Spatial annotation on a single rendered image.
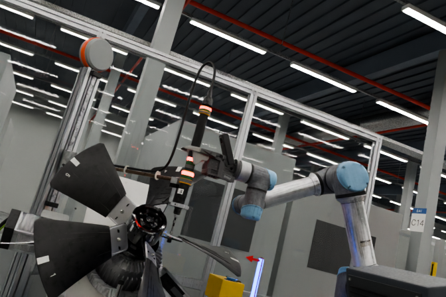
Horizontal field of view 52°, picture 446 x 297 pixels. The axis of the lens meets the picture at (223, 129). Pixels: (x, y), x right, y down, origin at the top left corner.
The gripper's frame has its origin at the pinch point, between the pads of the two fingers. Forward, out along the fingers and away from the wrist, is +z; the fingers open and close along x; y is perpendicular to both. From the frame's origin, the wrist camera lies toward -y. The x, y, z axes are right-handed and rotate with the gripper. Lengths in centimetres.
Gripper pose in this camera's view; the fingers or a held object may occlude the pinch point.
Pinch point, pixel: (186, 146)
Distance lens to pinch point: 160.8
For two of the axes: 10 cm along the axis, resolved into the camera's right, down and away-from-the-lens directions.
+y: -2.6, 9.4, -2.3
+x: -3.5, 1.3, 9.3
